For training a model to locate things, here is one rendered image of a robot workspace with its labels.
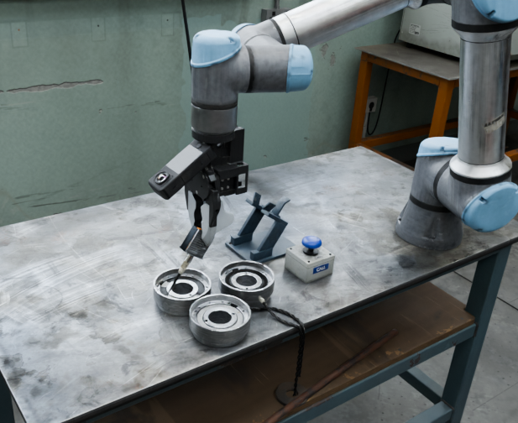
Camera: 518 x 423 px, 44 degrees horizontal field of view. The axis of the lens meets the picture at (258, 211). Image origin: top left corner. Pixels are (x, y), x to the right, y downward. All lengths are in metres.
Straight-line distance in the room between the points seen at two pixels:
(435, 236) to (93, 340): 0.77
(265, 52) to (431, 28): 2.41
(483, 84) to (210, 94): 0.49
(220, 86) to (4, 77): 1.67
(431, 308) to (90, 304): 0.90
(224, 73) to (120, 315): 0.46
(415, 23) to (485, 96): 2.26
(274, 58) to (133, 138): 1.88
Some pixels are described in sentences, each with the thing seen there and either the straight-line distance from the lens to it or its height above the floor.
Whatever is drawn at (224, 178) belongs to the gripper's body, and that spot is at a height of 1.05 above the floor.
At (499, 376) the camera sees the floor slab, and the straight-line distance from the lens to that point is 2.47.
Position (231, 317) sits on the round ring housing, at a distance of 1.11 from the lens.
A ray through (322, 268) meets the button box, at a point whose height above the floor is 0.82.
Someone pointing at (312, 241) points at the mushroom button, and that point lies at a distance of 1.26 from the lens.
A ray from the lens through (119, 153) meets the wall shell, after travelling 2.85.
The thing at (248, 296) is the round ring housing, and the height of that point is 0.83.
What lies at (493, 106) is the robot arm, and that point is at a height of 1.17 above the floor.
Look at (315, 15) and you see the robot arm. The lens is 1.16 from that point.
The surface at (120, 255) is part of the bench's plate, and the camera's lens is 1.33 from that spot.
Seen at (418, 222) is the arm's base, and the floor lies 0.85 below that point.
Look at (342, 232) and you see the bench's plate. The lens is 1.46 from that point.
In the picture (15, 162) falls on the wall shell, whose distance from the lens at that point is 2.70.
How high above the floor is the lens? 1.49
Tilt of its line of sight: 27 degrees down
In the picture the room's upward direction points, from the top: 4 degrees clockwise
